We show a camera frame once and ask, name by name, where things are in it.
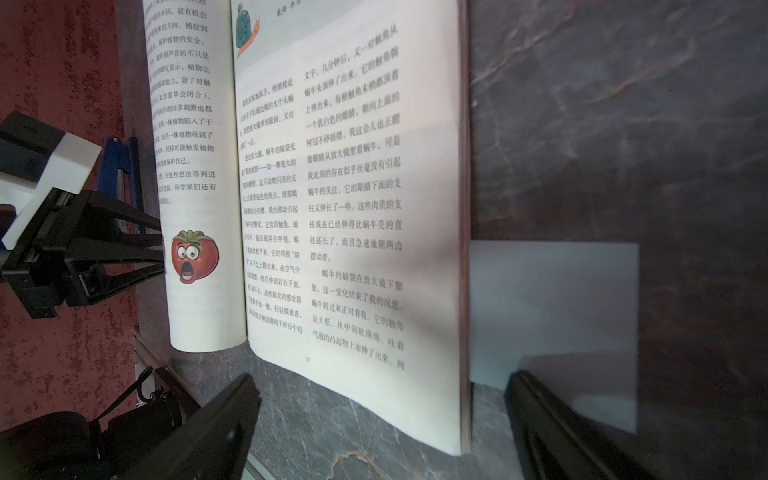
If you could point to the blue handled tool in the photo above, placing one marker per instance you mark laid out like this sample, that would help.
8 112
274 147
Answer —
119 176

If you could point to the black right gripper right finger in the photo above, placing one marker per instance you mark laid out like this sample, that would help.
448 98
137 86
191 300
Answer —
554 442

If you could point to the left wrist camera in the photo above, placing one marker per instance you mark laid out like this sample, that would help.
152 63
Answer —
36 158

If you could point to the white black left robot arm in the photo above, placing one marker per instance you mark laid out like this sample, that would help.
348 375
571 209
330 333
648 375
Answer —
66 444

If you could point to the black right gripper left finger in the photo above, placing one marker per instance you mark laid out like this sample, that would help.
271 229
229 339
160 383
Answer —
213 444

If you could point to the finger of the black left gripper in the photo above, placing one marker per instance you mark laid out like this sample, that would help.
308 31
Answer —
116 209
87 281

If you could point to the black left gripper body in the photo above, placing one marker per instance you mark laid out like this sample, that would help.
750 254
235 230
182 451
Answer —
37 268

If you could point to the illustrated book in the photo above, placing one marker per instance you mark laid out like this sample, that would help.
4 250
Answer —
312 163

